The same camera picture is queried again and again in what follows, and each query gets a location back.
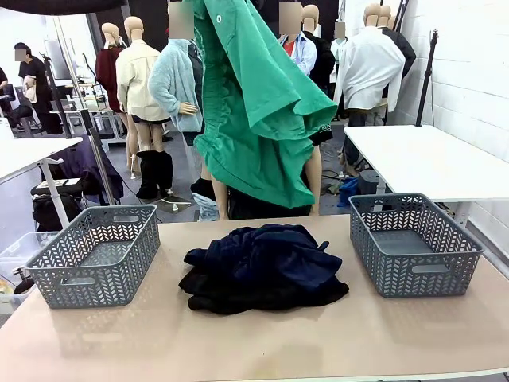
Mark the navy blue top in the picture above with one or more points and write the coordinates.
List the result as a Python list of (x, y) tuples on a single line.
[(286, 246)]

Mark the green shirt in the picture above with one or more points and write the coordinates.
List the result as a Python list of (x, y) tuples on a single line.
[(258, 99)]

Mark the black garment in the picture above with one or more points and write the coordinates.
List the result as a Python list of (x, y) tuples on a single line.
[(258, 302)]

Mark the person's left forearm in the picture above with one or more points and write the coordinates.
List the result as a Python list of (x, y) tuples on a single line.
[(314, 187)]

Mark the person's right forearm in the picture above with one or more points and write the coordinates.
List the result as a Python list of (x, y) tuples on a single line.
[(219, 199)]

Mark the black pants around mannequin ankles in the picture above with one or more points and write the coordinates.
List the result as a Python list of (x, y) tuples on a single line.
[(204, 187)]

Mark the blue jeans on floor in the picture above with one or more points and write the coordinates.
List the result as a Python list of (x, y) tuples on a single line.
[(207, 211)]

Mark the blue object on floor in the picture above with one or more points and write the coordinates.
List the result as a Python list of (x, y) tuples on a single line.
[(349, 191)]

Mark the black trousers around mannequin feet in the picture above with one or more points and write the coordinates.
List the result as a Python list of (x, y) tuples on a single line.
[(155, 171)]

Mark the dark grey box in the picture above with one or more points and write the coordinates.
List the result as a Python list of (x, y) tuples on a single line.
[(370, 181)]

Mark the mannequin in light blue fleece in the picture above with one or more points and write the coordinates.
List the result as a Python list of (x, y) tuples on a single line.
[(171, 79)]

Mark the mannequin in pale blue shirt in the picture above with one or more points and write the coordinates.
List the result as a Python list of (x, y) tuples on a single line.
[(304, 55)]

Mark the mannequin in black jacket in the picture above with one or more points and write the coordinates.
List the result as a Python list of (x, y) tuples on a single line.
[(324, 59), (405, 47)]

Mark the mannequin in cream jacket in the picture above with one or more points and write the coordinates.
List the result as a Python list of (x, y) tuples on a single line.
[(137, 79)]

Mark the slanted metal pole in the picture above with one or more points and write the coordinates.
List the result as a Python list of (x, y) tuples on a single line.
[(97, 151)]

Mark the mannequin in pale green top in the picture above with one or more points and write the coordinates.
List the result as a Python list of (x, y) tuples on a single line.
[(338, 51)]

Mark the mannequin in white shirt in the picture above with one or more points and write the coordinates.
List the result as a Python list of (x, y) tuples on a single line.
[(370, 67)]

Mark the dark purple hanging cloth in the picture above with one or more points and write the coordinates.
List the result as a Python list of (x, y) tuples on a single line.
[(79, 163)]

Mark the white side table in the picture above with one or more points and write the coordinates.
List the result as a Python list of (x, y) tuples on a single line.
[(429, 159)]

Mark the grey woven plastic basket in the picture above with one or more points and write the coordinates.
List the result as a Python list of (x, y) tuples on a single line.
[(417, 284), (99, 286)]

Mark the mannequin in maroon top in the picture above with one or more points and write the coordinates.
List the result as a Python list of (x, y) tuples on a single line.
[(107, 71)]

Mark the black bag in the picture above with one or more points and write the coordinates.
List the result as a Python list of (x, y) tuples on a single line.
[(55, 211)]

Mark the black tripod stand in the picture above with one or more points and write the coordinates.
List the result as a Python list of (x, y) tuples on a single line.
[(427, 79)]

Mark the clear plastic storage bin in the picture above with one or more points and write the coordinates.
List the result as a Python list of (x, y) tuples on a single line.
[(24, 246)]

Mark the bystander holding beige cloth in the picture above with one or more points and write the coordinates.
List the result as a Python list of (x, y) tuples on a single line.
[(37, 75)]

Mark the grey mannequin base plate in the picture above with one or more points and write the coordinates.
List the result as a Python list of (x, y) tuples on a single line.
[(175, 205)]

